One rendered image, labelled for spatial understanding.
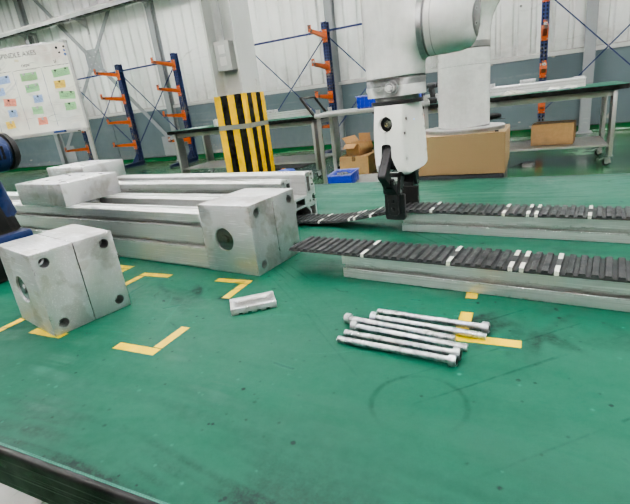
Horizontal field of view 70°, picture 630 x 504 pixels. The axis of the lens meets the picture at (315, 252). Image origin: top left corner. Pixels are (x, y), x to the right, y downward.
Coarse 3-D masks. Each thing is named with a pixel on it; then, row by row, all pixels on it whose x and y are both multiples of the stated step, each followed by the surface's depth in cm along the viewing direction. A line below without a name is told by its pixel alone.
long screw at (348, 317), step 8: (344, 320) 43; (360, 320) 43; (368, 320) 42; (376, 320) 42; (392, 328) 41; (400, 328) 41; (408, 328) 40; (416, 328) 40; (432, 336) 39; (440, 336) 39; (448, 336) 38
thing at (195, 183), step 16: (128, 176) 109; (144, 176) 106; (160, 176) 103; (176, 176) 100; (192, 176) 97; (208, 176) 94; (224, 176) 92; (240, 176) 90; (256, 176) 87; (272, 176) 85; (288, 176) 83; (304, 176) 81; (128, 192) 101; (144, 192) 98; (160, 192) 95; (176, 192) 92; (192, 192) 90; (208, 192) 87; (224, 192) 85; (304, 192) 82; (304, 208) 84
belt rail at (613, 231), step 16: (416, 224) 68; (432, 224) 67; (448, 224) 66; (464, 224) 65; (480, 224) 64; (496, 224) 62; (512, 224) 61; (528, 224) 60; (544, 224) 58; (560, 224) 58; (576, 224) 57; (592, 224) 56; (608, 224) 55; (624, 224) 54; (576, 240) 57; (592, 240) 56; (608, 240) 55; (624, 240) 54
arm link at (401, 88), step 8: (376, 80) 62; (384, 80) 62; (392, 80) 61; (400, 80) 61; (408, 80) 61; (416, 80) 61; (424, 80) 63; (368, 88) 64; (376, 88) 62; (384, 88) 62; (392, 88) 61; (400, 88) 61; (408, 88) 61; (416, 88) 62; (424, 88) 63; (368, 96) 65; (376, 96) 63; (384, 96) 63; (392, 96) 62; (400, 96) 62; (408, 96) 62; (416, 96) 64
